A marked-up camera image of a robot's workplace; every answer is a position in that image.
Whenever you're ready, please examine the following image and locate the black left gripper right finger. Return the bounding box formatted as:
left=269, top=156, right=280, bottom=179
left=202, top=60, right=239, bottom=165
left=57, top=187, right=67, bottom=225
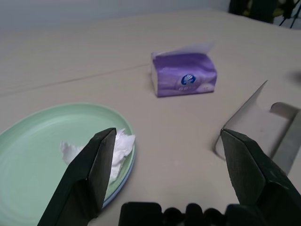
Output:
left=220, top=129, right=301, bottom=226

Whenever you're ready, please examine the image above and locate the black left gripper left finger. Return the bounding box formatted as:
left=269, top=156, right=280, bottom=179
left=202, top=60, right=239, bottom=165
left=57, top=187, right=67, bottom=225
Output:
left=37, top=128, right=117, bottom=226

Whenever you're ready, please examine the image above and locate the green plastic plate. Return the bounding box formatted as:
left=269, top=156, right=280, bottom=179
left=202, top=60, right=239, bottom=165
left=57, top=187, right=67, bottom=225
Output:
left=0, top=102, right=136, bottom=226

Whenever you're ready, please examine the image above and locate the white tissue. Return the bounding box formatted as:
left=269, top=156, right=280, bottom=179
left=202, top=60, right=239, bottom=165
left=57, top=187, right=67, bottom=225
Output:
left=60, top=128, right=136, bottom=182

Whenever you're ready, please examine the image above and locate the grey glasses case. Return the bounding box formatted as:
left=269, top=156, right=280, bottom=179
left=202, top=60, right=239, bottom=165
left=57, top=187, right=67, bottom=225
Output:
left=213, top=80, right=301, bottom=176

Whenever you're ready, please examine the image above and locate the blue plastic plate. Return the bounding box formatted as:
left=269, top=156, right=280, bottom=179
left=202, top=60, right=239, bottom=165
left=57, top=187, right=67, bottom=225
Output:
left=102, top=138, right=137, bottom=209

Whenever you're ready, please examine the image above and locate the purple tissue pack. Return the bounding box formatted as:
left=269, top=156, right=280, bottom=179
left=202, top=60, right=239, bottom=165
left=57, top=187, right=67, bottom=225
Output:
left=150, top=42, right=218, bottom=98

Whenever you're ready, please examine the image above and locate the black jacket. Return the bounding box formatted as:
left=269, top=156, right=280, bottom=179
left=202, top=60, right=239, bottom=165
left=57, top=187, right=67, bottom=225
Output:
left=228, top=0, right=301, bottom=24

